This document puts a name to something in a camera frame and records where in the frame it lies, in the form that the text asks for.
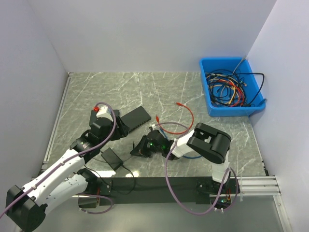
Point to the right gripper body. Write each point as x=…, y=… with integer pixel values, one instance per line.
x=151, y=148

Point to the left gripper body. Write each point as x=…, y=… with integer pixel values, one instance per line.
x=111, y=127

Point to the black network switch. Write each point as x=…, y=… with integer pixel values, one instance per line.
x=135, y=118
x=93, y=116

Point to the black power adapter with cord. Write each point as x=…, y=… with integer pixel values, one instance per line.
x=113, y=160

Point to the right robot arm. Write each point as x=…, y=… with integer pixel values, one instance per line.
x=204, y=140

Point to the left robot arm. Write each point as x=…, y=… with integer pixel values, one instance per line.
x=27, y=206

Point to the blue plastic bin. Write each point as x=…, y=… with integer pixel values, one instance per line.
x=230, y=87

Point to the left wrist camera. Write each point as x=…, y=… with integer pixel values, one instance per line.
x=103, y=111

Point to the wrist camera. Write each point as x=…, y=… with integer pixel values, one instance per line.
x=103, y=111
x=154, y=127

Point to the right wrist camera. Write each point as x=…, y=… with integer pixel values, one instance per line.
x=154, y=127

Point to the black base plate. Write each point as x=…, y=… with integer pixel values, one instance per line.
x=154, y=191

